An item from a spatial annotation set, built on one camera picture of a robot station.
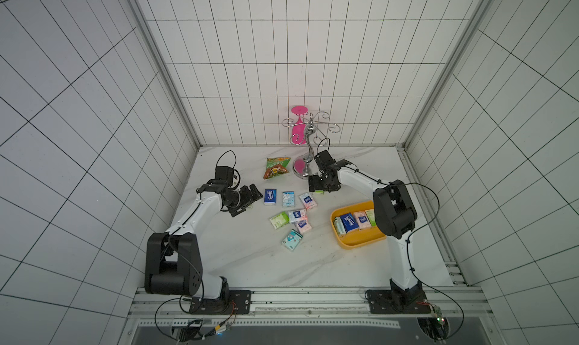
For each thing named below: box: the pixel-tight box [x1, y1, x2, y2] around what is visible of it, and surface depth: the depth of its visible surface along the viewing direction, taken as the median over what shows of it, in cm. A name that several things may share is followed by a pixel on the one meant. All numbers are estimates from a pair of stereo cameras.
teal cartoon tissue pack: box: [281, 228, 304, 253], surface depth 87 cm
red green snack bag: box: [263, 157, 292, 180], surface depth 106 cm
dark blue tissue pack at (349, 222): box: [340, 212, 360, 234], surface depth 90 cm
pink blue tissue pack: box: [296, 219, 313, 234], surface depth 89 cm
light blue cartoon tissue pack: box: [281, 191, 295, 207], surface depth 97 cm
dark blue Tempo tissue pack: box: [263, 188, 278, 206], surface depth 99 cm
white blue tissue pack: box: [298, 192, 318, 210], surface depth 97 cm
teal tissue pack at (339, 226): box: [333, 216, 347, 236], surface depth 87 cm
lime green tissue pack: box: [269, 211, 290, 230], surface depth 91 cm
